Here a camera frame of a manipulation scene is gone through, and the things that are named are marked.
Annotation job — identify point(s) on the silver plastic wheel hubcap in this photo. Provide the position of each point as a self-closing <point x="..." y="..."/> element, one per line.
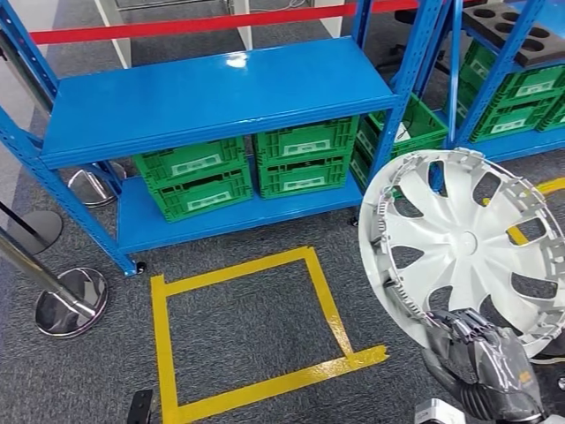
<point x="468" y="243"/>

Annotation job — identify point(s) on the black stanchion with matte base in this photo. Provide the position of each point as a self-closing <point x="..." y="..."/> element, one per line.
<point x="39" y="231"/>

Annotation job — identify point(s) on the white desk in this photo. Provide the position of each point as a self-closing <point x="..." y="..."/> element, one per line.
<point x="331" y="17"/>
<point x="112" y="29"/>

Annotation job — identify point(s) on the chrome stanchion with round base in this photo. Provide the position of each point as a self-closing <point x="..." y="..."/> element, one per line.
<point x="88" y="187"/>
<point x="70" y="304"/>

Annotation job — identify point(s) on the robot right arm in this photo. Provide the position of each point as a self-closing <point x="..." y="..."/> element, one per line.
<point x="477" y="404"/>

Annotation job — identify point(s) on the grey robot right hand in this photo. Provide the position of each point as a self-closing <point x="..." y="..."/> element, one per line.
<point x="503" y="374"/>

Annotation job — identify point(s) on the red barrier belt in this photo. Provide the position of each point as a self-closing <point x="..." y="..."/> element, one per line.
<point x="176" y="24"/>

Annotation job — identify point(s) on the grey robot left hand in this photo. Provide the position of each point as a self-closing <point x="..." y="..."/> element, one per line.
<point x="141" y="409"/>

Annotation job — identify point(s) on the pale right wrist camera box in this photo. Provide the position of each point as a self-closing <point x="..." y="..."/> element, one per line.
<point x="437" y="412"/>

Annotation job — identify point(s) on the blue metal shelf rack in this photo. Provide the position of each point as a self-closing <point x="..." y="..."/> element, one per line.
<point x="198" y="93"/>
<point x="520" y="146"/>

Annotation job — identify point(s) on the black office chair base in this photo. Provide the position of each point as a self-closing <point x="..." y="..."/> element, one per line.
<point x="393" y="61"/>

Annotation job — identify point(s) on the black foam tray with holes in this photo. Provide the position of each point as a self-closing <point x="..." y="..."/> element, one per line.
<point x="479" y="26"/>

